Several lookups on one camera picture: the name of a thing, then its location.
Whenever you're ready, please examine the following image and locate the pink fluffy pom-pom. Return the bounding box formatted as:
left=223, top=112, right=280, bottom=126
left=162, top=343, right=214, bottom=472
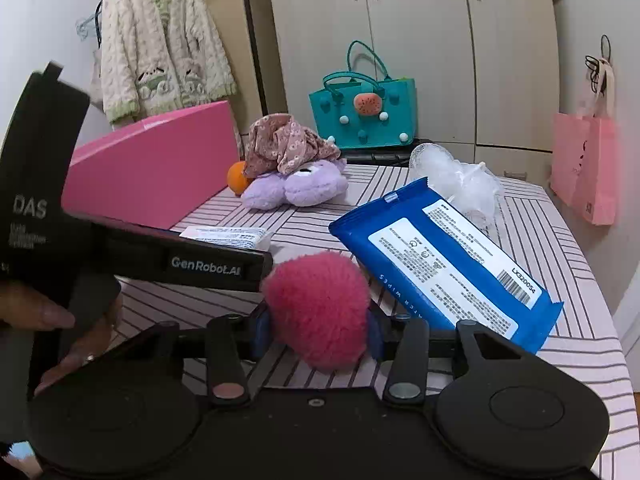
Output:
left=260, top=252, right=373, bottom=372

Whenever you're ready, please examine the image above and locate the clear plastic bag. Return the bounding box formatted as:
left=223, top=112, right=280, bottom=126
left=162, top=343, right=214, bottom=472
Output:
left=409, top=142, right=506, bottom=231

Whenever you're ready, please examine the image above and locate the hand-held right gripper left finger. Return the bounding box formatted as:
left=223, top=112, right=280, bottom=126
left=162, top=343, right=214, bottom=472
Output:
left=117, top=307, right=275, bottom=407

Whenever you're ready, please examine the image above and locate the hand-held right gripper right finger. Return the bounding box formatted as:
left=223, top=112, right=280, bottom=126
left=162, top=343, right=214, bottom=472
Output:
left=369, top=311, right=539, bottom=406

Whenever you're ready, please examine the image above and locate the purple plush toy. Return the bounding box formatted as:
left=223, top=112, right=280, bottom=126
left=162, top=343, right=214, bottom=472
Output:
left=241, top=157, right=349, bottom=210

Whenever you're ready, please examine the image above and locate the striped pink bedsheet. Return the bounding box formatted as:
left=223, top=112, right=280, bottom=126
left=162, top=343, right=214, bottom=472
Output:
left=115, top=162, right=640, bottom=480

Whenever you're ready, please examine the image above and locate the small white tissue pack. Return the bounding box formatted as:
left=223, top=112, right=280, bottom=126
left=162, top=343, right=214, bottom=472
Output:
left=178, top=226, right=273, bottom=251

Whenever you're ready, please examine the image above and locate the orange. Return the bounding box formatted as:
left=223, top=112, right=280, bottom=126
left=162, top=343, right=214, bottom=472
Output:
left=226, top=161, right=253, bottom=196

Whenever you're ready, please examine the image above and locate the pink floral cloth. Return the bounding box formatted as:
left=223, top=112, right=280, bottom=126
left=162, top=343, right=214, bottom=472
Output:
left=242, top=114, right=342, bottom=178

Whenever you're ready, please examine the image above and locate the pink cardboard box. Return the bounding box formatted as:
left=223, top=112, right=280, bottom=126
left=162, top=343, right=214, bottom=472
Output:
left=62, top=100, right=241, bottom=231

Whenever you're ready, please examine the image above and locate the blue wet wipes pack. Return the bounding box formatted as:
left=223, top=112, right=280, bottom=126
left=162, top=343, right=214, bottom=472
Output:
left=328, top=177, right=565, bottom=356

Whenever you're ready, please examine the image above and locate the pink paper bag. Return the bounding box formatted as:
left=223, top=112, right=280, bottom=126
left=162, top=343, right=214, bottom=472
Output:
left=550, top=60, right=617, bottom=226

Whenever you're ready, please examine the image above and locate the teal felt tote bag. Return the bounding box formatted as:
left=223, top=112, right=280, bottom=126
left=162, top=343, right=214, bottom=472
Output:
left=308, top=40, right=417, bottom=150

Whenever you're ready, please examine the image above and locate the pale hanging garment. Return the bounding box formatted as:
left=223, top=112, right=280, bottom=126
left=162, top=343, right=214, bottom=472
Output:
left=89, top=47, right=106, bottom=108

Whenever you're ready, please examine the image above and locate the black cord on hook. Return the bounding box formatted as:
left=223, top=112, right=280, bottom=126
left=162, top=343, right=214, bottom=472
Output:
left=585, top=35, right=614, bottom=96

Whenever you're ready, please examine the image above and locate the beige wardrobe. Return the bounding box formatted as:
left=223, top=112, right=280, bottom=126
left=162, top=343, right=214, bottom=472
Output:
left=265, top=0, right=561, bottom=176

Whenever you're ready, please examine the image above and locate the black suitcase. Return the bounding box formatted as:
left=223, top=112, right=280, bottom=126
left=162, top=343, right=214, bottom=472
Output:
left=340, top=137, right=436, bottom=166

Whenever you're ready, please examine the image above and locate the cream knitted cardigan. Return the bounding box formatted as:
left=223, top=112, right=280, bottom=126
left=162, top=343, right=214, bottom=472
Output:
left=97, top=0, right=238, bottom=126

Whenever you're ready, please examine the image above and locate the person's left hand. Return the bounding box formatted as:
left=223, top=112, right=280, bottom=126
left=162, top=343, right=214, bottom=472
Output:
left=0, top=280, right=124, bottom=396

